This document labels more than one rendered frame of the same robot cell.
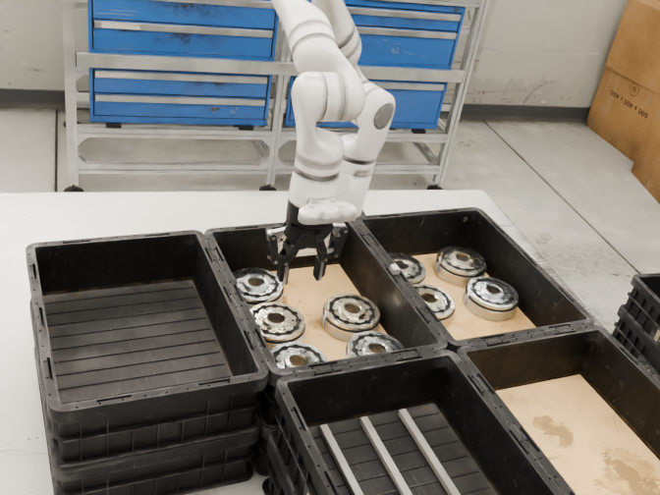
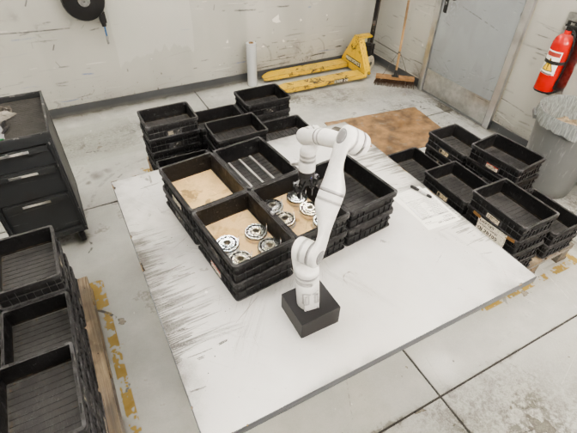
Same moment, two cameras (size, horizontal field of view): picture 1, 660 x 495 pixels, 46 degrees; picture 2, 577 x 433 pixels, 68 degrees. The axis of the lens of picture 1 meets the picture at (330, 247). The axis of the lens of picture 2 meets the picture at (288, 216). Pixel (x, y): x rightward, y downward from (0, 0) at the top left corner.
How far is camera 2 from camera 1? 2.62 m
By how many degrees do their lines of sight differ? 106
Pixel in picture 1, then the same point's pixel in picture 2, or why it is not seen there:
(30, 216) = (458, 288)
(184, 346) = not seen: hidden behind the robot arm
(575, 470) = (207, 192)
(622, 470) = (191, 196)
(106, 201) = (440, 313)
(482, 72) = not seen: outside the picture
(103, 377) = (349, 188)
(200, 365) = not seen: hidden behind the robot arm
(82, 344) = (363, 195)
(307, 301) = (303, 228)
